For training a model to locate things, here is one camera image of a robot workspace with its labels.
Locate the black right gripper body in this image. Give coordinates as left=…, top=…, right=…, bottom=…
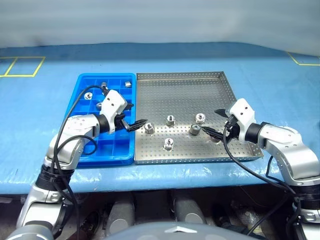
left=223, top=115, right=241, bottom=141

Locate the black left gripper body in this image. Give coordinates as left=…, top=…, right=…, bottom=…
left=113, top=111, right=133, bottom=133

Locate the blue plastic compartment tray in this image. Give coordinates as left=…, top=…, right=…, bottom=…
left=64, top=72, right=137, bottom=166

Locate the perforated metal tray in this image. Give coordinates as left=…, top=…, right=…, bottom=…
left=134, top=71, right=265, bottom=165

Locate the dark grey rounded shape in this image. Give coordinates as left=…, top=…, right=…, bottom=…
left=172, top=191, right=207, bottom=225
left=104, top=193, right=136, bottom=237

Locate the yellow tape marking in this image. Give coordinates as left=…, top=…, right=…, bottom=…
left=0, top=56, right=46, bottom=78
left=286, top=51, right=320, bottom=67

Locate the grey robot torso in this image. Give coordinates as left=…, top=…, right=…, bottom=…
left=104, top=221, right=261, bottom=240

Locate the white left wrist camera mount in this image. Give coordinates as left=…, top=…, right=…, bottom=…
left=98, top=89, right=128, bottom=135

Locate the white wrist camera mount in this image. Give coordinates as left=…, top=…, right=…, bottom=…
left=98, top=89, right=128, bottom=135
left=224, top=98, right=257, bottom=145

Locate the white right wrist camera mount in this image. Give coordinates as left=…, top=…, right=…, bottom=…
left=224, top=98, right=257, bottom=145

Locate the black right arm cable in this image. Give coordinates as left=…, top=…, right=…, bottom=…
left=223, top=119, right=303, bottom=237

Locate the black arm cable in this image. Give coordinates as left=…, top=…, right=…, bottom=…
left=223, top=119, right=303, bottom=237
left=51, top=84, right=110, bottom=240

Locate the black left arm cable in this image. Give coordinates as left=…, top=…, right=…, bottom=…
left=51, top=84, right=110, bottom=240

